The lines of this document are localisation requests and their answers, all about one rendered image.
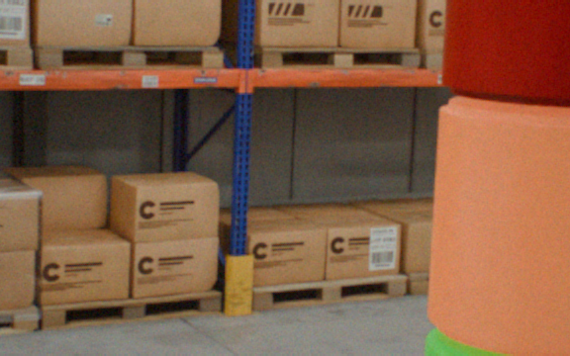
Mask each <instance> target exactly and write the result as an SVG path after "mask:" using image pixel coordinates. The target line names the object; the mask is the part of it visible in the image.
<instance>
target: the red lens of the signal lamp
mask: <svg viewBox="0 0 570 356"><path fill-rule="evenodd" d="M441 83H442V85H444V86H448V87H450V93H452V94H453V95H457V96H461V97H466V98H472V99H479V101H486V102H495V103H503V104H514V105H526V106H538V107H555V108H570V0H445V16H444V34H443V51H442V69H441Z"/></svg>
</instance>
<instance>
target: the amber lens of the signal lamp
mask: <svg viewBox="0 0 570 356"><path fill-rule="evenodd" d="M427 316H428V319H429V321H431V322H432V323H433V324H435V325H436V326H437V328H438V330H440V331H441V332H442V334H444V335H445V336H447V337H449V338H451V339H454V340H456V341H458V342H462V343H464V344H467V345H471V346H474V347H479V348H482V350H486V351H491V352H497V353H502V354H507V355H514V356H570V108H555V107H538V106H526V105H514V104H503V103H495V102H486V101H479V99H472V98H466V97H461V96H460V97H454V98H451V99H450V101H449V105H448V106H443V107H441V108H440V109H439V122H438V140H437V157H436V174H435V192H434V209H433V228H432V244H431V245H430V263H429V280H428V297H427Z"/></svg>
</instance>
